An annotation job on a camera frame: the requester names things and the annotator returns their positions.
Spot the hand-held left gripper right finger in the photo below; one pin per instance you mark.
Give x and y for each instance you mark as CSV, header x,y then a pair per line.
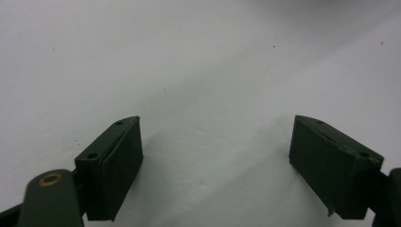
x,y
331,170

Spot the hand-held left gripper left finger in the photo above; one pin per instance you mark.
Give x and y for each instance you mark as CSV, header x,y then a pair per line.
x,y
108,170

